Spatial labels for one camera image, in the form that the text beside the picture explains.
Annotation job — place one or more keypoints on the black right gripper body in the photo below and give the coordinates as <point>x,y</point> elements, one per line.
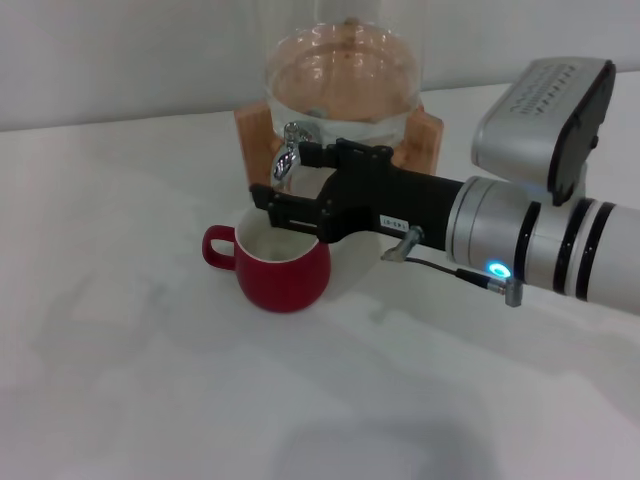
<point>395,205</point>

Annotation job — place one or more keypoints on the wooden dispenser stand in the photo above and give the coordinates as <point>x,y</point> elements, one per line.
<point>425,145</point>

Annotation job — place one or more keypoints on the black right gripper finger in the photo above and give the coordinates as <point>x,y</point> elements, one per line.
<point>350,152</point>
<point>295,212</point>

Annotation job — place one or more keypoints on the chrome faucet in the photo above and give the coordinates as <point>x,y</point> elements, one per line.
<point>285,160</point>

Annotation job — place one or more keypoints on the glass water dispenser jar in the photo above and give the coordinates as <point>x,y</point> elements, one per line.
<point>345,75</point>

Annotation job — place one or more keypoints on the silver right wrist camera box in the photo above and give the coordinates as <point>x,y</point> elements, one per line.
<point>540,125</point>

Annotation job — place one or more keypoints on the red ceramic cup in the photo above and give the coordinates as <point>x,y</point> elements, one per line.
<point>285,280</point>

